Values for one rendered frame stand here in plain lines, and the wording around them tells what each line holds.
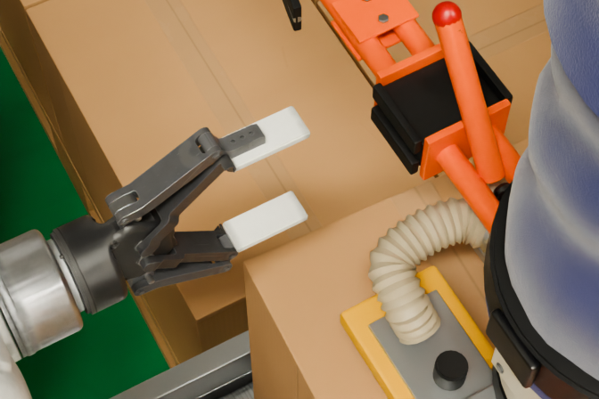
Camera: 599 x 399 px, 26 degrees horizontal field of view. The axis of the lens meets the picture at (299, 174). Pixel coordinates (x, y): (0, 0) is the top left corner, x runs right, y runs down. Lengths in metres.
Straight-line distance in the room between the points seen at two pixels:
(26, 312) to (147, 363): 1.31
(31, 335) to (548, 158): 0.45
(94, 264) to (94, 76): 0.95
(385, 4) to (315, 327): 0.33
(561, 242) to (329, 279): 0.54
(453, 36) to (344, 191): 0.82
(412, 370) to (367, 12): 0.32
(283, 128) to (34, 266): 0.22
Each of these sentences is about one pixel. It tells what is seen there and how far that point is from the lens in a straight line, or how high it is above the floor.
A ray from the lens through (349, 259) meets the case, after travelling 1.31.
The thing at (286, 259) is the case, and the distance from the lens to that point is 1.31.
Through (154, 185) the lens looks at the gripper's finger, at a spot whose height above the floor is 1.26.
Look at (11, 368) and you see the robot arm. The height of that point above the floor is 1.32.
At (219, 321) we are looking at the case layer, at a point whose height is 0.51.
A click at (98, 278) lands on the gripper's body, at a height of 1.21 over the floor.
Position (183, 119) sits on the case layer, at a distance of 1.89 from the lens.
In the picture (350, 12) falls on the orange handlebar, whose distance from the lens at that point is 1.16.
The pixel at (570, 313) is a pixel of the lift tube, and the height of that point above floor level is 1.40.
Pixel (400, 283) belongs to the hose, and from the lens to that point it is 1.09.
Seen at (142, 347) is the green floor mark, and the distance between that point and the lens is 2.32.
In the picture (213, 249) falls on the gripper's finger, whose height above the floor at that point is 1.13.
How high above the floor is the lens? 2.11
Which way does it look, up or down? 59 degrees down
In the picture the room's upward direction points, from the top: straight up
